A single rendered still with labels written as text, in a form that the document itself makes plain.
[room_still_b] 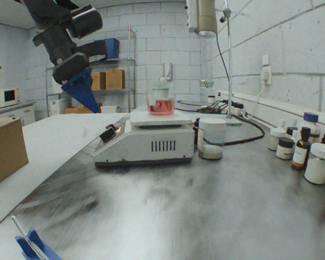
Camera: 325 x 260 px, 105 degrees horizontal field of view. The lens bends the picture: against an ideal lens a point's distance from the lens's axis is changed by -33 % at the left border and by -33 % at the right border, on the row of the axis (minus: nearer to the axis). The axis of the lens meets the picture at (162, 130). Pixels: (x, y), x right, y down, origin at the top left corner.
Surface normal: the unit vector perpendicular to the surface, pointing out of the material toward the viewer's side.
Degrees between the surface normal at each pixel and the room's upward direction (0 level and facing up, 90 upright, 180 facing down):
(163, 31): 90
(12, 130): 90
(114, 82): 89
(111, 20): 90
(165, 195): 0
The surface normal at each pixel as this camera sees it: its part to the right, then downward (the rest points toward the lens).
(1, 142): 1.00, 0.01
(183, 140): 0.16, 0.25
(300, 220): 0.00, -0.97
